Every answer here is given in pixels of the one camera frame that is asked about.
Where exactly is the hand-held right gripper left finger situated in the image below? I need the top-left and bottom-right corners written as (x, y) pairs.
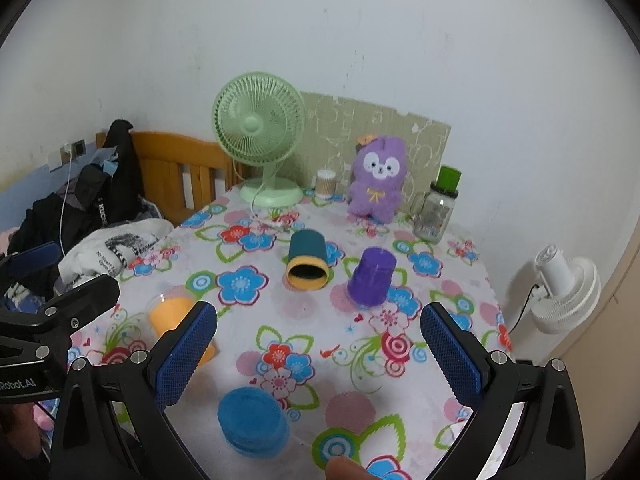
top-left (50, 301), bottom-right (218, 480)

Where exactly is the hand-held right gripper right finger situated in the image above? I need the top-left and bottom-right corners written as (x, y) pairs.
top-left (419, 301), bottom-right (587, 480)

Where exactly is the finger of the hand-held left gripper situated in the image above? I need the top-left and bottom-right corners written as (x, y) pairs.
top-left (0, 241), bottom-right (62, 279)
top-left (42, 274), bottom-right (121, 335)

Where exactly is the orange plastic cup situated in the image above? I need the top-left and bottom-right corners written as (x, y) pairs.
top-left (145, 287), bottom-right (220, 366)

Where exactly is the blue plastic cup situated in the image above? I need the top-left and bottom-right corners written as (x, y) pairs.
top-left (217, 386), bottom-right (290, 458)

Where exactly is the purple plastic cup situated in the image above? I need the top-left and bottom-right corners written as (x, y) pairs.
top-left (347, 246), bottom-right (398, 307)

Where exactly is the teal cup with yellow rim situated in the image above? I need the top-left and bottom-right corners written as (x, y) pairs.
top-left (286, 228), bottom-right (331, 292)

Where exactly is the person's right hand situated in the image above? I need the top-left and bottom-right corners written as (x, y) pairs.
top-left (325, 455), bottom-right (372, 480)

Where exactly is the white printed cloth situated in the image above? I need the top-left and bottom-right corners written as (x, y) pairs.
top-left (57, 218), bottom-right (174, 291)

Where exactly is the black jacket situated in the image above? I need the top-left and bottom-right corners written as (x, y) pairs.
top-left (7, 119), bottom-right (167, 301)

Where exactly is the floral tablecloth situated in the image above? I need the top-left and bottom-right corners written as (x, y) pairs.
top-left (67, 187), bottom-right (514, 480)

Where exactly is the white clip fan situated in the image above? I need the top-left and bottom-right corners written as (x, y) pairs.
top-left (529, 245), bottom-right (601, 336)

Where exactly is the glass bottle with green lid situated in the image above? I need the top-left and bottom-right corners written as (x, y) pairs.
top-left (412, 165), bottom-right (463, 245)

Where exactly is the wooden chair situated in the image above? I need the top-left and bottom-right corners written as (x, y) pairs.
top-left (95, 131), bottom-right (252, 227)

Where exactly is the purple plush toy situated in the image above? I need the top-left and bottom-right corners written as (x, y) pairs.
top-left (347, 134), bottom-right (409, 224)

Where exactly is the cotton swab container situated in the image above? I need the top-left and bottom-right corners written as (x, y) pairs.
top-left (315, 169), bottom-right (339, 199)

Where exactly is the green desk fan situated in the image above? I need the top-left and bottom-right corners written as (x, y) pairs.
top-left (211, 71), bottom-right (307, 209)

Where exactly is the beige patterned board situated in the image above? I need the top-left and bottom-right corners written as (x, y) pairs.
top-left (299, 91), bottom-right (452, 213)

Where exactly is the white charging cable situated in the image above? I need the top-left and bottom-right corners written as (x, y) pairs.
top-left (57, 152), bottom-right (77, 259)

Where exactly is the black fan cable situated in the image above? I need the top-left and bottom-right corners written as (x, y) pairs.
top-left (509, 285), bottom-right (543, 334)

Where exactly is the wall socket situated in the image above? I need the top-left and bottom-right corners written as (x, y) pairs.
top-left (60, 139), bottom-right (86, 167)

